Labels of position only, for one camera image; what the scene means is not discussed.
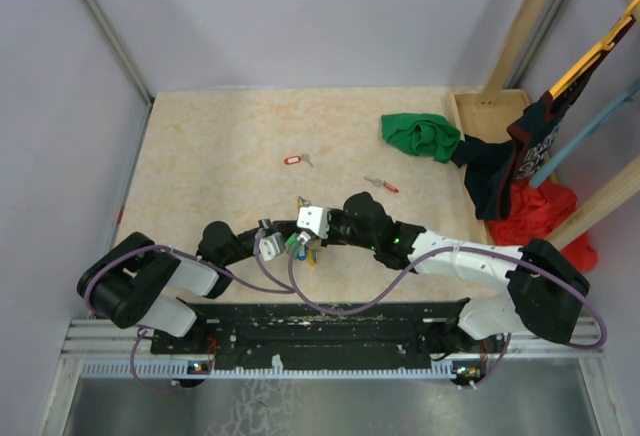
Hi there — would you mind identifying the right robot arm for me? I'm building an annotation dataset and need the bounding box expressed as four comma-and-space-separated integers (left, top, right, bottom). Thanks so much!
313, 192, 590, 352

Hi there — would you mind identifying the grey corner wall post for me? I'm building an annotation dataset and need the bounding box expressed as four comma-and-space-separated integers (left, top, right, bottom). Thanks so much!
80, 0, 155, 106

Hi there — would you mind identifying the dark navy shirt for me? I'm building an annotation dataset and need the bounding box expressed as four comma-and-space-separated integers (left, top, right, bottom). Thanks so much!
451, 58, 602, 222

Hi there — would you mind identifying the key with red tag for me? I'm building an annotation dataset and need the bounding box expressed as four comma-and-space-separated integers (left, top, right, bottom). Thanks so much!
283, 153, 314, 167

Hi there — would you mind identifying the light blue hanger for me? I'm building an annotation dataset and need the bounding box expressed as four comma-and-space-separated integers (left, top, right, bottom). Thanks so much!
529, 78, 639, 188

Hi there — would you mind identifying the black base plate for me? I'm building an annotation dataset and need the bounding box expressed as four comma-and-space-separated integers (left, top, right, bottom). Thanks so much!
150, 301, 505, 371

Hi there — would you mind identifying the yellow hanger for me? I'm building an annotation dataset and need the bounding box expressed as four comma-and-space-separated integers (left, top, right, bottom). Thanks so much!
549, 0, 639, 100

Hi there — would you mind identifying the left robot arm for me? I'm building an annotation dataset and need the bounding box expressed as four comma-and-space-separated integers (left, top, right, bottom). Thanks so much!
76, 220, 296, 353

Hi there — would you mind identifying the key with red fob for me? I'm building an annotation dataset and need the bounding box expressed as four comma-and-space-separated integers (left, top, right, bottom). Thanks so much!
364, 176, 399, 194

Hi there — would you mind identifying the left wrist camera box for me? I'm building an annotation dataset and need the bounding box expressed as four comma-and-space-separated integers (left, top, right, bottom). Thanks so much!
257, 219, 286, 262

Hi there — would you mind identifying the green cloth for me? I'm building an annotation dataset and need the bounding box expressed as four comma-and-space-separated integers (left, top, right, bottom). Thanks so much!
381, 113, 461, 163

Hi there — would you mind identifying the large keyring with tagged keys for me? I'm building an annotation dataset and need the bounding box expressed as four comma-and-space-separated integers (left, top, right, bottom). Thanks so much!
285, 196, 320, 267

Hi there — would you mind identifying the aluminium rail frame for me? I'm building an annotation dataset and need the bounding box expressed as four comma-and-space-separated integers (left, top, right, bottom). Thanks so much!
39, 299, 604, 435

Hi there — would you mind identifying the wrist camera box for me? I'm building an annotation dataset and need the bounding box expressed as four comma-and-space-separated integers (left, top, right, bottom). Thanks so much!
257, 219, 286, 262
296, 206, 330, 239

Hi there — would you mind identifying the red cloth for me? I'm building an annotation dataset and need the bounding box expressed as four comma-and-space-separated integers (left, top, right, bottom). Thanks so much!
488, 180, 577, 246

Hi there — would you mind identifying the wooden rack frame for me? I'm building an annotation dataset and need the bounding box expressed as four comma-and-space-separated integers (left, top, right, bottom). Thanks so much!
449, 0, 639, 249

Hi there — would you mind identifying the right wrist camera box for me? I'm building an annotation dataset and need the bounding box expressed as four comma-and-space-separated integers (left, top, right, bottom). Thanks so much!
296, 206, 330, 239

